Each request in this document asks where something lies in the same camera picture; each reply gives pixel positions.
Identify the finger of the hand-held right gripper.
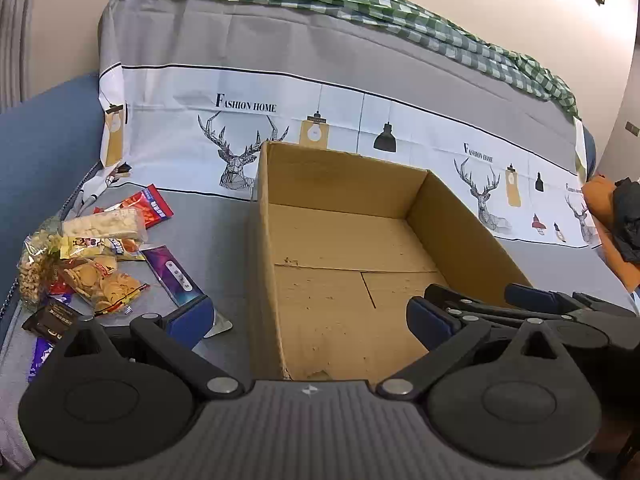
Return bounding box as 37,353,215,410
504,283,640,320
424,283,573,328

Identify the yellow snack packet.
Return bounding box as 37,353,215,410
60,236,146,262

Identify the long purple snack packet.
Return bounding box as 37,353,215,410
139,245,233,338

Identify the small purple snack packet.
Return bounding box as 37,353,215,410
27,337,56,383

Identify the dark brown snack packet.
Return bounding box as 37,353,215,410
22,300,93,343

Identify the clear peanut bag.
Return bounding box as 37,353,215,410
17,217,66,311

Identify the red spicy snack packet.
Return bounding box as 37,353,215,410
92,185,175,231

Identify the clear round biscuit packet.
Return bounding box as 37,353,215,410
57,255,151,317

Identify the grey curtain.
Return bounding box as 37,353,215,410
0,0,38,106

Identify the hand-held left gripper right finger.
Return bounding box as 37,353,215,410
376,297,578,401

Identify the dark cloth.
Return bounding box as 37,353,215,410
612,177,640,263

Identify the clear puffed rice packet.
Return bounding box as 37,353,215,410
61,207,149,243

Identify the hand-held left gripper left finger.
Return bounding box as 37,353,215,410
42,294,246,402

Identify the brown cardboard box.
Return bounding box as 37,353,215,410
245,141,534,396

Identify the blue sofa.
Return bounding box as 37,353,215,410
0,72,598,346

